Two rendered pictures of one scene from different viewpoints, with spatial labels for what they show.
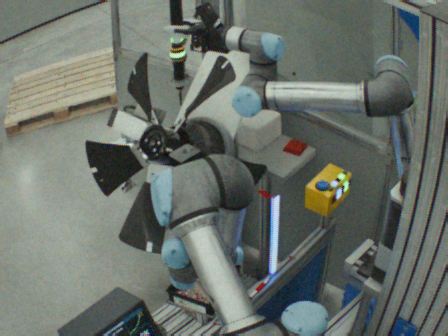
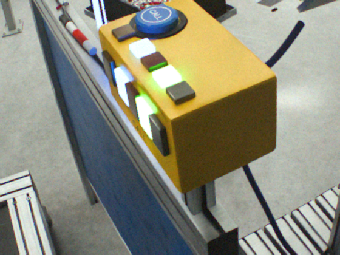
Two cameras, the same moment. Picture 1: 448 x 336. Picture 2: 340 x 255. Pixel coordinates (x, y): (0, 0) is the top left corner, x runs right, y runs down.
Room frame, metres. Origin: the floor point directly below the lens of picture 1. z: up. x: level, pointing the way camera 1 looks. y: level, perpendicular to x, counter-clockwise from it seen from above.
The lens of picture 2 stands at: (1.74, -0.72, 1.36)
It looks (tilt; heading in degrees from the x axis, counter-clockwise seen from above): 43 degrees down; 117
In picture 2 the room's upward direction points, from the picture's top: 9 degrees counter-clockwise
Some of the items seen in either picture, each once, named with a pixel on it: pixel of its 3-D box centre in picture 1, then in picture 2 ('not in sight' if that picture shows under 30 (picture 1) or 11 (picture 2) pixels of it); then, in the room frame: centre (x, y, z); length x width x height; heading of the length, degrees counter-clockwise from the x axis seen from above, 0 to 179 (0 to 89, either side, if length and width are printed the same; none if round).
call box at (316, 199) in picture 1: (328, 191); (185, 90); (1.57, -0.35, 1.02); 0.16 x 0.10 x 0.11; 137
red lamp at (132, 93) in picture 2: not in sight; (134, 101); (1.54, -0.40, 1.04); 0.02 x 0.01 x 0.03; 137
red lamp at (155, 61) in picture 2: not in sight; (153, 61); (1.56, -0.38, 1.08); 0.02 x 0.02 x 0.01; 47
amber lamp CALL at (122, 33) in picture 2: not in sight; (123, 33); (1.51, -0.34, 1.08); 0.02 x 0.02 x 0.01; 47
